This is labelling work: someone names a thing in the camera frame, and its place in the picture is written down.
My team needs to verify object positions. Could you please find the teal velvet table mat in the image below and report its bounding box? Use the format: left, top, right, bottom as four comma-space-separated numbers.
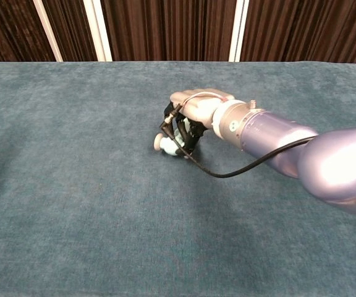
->
0, 61, 356, 297

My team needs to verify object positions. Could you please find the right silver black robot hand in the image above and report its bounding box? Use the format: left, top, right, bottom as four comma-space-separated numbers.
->
159, 88, 237, 157

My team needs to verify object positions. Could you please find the white toy hammer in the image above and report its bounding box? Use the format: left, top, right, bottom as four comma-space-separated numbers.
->
153, 129, 187, 157

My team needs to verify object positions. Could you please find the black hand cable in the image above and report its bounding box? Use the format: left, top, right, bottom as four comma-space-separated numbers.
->
159, 91, 318, 179

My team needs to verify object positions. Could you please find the dark brown pleated curtain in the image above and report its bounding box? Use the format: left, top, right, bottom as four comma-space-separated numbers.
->
0, 0, 356, 66

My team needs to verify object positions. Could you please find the wide white frame post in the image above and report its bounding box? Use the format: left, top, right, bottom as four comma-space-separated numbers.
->
228, 0, 247, 62
83, 0, 113, 62

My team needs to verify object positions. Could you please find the thin white frame post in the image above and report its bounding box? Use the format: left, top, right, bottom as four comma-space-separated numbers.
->
32, 0, 64, 62

